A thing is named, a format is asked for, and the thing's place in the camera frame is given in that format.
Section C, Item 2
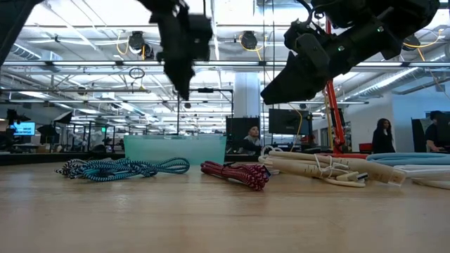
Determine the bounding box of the grey braided usb cable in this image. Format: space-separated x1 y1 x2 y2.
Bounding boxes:
54 158 103 179

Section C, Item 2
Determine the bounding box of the beige short usb cable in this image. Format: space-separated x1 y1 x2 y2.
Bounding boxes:
323 170 369 188

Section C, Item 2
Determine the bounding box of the red desk lamp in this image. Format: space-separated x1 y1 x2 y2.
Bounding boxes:
316 17 370 160

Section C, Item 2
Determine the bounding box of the teal braided usb cable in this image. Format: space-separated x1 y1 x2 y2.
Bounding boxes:
140 157 191 176
70 158 158 183

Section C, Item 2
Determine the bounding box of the light blue ethernet cable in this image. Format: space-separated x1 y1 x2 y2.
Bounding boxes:
365 152 450 167

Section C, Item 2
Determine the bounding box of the black ceiling cable reel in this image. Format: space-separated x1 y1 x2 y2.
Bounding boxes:
402 34 421 52
240 30 259 51
127 30 155 60

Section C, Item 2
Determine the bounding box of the red braided usb cable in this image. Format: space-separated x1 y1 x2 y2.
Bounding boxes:
200 160 271 192

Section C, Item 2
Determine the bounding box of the teal plastic bin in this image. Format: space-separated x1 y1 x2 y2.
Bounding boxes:
123 134 228 166

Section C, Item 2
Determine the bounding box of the person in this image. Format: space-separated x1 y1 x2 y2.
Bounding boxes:
240 125 263 155
371 117 397 155
424 110 450 153

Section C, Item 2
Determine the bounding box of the white short usb cable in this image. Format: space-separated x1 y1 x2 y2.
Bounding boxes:
261 144 284 157

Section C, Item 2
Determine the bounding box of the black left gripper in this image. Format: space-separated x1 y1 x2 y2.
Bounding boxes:
151 3 214 101

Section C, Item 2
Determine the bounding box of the blue lit office monitor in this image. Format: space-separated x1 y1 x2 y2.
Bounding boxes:
10 121 37 137

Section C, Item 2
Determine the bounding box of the white pillar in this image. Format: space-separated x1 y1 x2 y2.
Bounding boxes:
233 72 261 119

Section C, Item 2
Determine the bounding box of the beige ethernet cable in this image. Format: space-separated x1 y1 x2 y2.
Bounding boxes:
258 149 407 188

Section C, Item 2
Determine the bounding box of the white ethernet cable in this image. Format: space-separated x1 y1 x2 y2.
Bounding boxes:
392 164 450 190

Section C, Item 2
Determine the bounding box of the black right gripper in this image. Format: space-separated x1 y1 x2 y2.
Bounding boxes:
260 19 352 105

